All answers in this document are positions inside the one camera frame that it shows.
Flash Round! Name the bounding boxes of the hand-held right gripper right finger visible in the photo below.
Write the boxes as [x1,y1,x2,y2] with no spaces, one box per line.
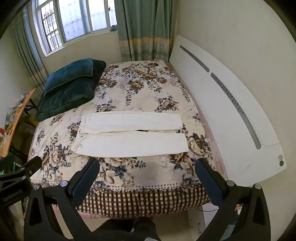
[195,158,271,241]

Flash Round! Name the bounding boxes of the dark green folded blanket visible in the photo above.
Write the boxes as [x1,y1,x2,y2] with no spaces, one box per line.
[35,60,107,122]

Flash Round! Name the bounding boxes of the white headboard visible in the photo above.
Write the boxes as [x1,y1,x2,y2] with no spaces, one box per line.
[168,35,287,187]

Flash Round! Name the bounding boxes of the wooden desk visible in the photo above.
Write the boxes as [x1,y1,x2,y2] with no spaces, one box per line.
[0,88,37,158]

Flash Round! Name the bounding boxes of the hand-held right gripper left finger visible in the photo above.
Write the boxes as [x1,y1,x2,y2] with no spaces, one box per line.
[23,158,100,241]

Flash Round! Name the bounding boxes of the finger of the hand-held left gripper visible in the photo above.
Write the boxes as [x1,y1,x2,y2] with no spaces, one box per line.
[0,156,43,184]

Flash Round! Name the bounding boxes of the white pants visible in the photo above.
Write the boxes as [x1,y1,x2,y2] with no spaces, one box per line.
[71,111,189,156]

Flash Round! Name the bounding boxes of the floral bed sheet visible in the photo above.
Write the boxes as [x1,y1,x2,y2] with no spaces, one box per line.
[28,59,216,193]

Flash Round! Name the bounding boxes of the person's dark trouser legs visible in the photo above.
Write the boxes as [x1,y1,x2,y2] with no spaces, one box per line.
[91,218,162,241]

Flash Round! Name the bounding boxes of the yellow box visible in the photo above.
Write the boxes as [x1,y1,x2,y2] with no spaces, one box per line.
[23,111,38,128]

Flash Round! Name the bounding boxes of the brown checkered bed skirt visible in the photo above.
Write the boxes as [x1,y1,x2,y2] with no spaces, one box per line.
[76,183,212,218]

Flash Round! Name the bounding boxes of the teal velvet pillow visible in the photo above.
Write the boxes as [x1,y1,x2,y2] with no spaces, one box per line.
[43,58,94,96]

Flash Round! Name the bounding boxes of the white framed window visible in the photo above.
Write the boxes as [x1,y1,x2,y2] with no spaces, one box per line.
[32,0,118,56]

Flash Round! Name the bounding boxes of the white bed leg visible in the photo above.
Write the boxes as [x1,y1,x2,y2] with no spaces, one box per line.
[187,205,206,234]

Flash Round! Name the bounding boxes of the clutter of small desk things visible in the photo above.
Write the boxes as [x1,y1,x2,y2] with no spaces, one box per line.
[0,93,26,153]

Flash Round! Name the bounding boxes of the green striped curtain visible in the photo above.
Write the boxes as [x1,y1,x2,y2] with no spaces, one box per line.
[11,16,49,93]
[115,0,177,62]

